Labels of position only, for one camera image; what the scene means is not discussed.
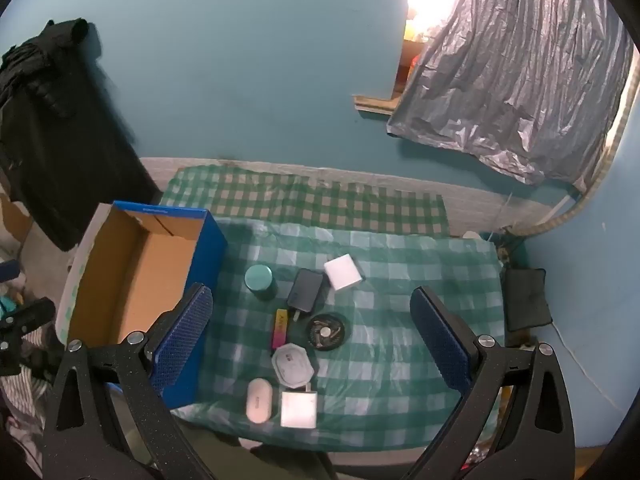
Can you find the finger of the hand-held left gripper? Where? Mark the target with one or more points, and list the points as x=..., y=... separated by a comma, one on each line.
x=10, y=352
x=30, y=312

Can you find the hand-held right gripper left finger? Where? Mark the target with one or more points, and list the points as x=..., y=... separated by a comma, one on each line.
x=182, y=335

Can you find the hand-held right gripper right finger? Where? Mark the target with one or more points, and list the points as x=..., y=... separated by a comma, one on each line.
x=440, y=340

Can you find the blue cardboard box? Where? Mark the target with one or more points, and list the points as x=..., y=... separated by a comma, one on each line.
x=135, y=280

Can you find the teal round tin can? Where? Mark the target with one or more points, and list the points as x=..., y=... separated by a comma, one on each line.
x=260, y=280

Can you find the pink yellow lighter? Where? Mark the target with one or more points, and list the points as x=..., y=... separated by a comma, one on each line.
x=280, y=330

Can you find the white earbuds case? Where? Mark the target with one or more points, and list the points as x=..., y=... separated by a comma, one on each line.
x=258, y=400

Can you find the white octagonal case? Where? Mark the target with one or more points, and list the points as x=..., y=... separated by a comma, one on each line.
x=292, y=365

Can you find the black round spinner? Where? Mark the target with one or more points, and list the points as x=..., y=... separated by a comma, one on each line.
x=326, y=332

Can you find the white power adapter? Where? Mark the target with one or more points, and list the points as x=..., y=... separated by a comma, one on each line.
x=298, y=410
x=344, y=272

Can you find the grey striped cloth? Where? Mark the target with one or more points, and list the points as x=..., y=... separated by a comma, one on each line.
x=25, y=395

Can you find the green checkered tablecloth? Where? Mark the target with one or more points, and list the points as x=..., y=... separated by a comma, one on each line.
x=390, y=310

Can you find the black cushion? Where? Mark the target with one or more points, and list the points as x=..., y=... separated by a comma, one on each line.
x=525, y=300

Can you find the black hanging jacket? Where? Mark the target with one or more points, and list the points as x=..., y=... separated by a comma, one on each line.
x=60, y=160

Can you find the green beige checkered cloth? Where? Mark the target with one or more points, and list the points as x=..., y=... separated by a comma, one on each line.
x=300, y=200

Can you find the wooden window ledge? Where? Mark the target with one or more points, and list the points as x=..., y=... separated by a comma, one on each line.
x=375, y=105

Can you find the silver foil curtain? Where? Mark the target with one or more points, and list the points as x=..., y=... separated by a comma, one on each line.
x=510, y=85

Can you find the brown cardboard carton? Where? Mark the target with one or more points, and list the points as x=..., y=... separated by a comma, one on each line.
x=411, y=62

